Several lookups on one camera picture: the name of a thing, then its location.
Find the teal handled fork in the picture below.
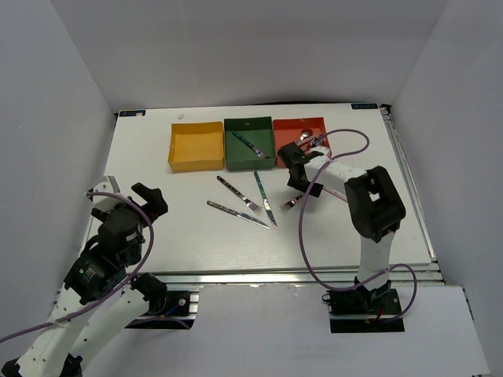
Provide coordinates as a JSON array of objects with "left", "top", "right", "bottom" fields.
[{"left": 231, "top": 130, "right": 271, "bottom": 159}]

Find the pink handled fork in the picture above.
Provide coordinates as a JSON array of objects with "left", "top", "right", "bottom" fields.
[{"left": 279, "top": 194, "right": 304, "bottom": 213}]

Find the black patterned handle knife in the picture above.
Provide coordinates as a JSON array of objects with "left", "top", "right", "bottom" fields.
[{"left": 207, "top": 200, "right": 269, "bottom": 229}]

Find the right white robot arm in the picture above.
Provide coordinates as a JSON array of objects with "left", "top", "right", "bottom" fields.
[{"left": 277, "top": 142, "right": 406, "bottom": 313}]

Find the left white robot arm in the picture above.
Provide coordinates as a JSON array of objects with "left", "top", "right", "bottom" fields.
[{"left": 2, "top": 177, "right": 168, "bottom": 376}]

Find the red paper box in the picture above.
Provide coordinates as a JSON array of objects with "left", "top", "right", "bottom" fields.
[{"left": 273, "top": 117, "right": 327, "bottom": 168}]

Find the green paper box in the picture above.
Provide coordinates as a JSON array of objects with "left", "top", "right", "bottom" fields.
[{"left": 224, "top": 116, "right": 276, "bottom": 171}]

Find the yellow paper box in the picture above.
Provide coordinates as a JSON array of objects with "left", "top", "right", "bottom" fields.
[{"left": 167, "top": 122, "right": 225, "bottom": 173}]

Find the right blue corner label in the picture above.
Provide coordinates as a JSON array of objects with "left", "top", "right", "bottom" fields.
[{"left": 351, "top": 103, "right": 379, "bottom": 110}]

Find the blue corner label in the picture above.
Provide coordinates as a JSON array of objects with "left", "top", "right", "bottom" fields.
[
  {"left": 118, "top": 109, "right": 146, "bottom": 117},
  {"left": 351, "top": 103, "right": 379, "bottom": 110}
]

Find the left blue corner label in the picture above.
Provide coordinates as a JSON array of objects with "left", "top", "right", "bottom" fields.
[{"left": 118, "top": 109, "right": 146, "bottom": 117}]

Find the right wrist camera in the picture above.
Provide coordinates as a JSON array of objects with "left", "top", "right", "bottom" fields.
[{"left": 310, "top": 138, "right": 332, "bottom": 158}]

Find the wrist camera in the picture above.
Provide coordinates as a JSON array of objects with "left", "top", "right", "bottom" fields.
[
  {"left": 86, "top": 175, "right": 121, "bottom": 213},
  {"left": 310, "top": 138, "right": 332, "bottom": 158}
]

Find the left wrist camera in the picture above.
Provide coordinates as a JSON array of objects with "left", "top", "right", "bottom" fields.
[{"left": 86, "top": 175, "right": 121, "bottom": 213}]

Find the teal handled knife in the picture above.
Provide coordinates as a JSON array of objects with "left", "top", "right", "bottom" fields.
[{"left": 254, "top": 171, "right": 278, "bottom": 229}]

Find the black patterned handle fork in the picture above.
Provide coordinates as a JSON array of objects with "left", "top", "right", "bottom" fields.
[{"left": 216, "top": 175, "right": 263, "bottom": 214}]

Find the pink handled knife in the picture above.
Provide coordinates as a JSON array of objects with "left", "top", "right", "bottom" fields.
[{"left": 323, "top": 186, "right": 347, "bottom": 202}]

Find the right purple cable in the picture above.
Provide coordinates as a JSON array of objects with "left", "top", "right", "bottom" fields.
[{"left": 297, "top": 128, "right": 417, "bottom": 323}]

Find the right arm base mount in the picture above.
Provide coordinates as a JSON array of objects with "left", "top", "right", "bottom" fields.
[{"left": 321, "top": 281, "right": 405, "bottom": 334}]

